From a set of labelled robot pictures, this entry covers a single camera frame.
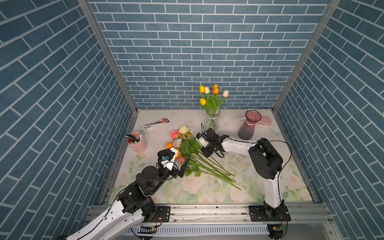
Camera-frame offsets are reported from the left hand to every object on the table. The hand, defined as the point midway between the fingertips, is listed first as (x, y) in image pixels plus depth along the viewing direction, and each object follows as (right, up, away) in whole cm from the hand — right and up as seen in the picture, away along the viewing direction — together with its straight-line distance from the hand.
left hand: (185, 154), depth 67 cm
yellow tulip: (+8, +35, +23) cm, 43 cm away
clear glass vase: (+16, +15, +35) cm, 41 cm away
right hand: (+10, -4, +30) cm, 32 cm away
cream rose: (-5, +10, +37) cm, 38 cm away
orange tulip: (+17, +36, +23) cm, 46 cm away
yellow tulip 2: (+9, +26, +17) cm, 33 cm away
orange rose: (-7, -6, +24) cm, 25 cm away
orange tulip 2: (+16, +29, +28) cm, 43 cm away
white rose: (-8, +2, +26) cm, 27 cm away
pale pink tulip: (+23, +32, +25) cm, 47 cm away
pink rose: (-10, +6, +31) cm, 33 cm away
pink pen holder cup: (-34, +3, +26) cm, 43 cm away
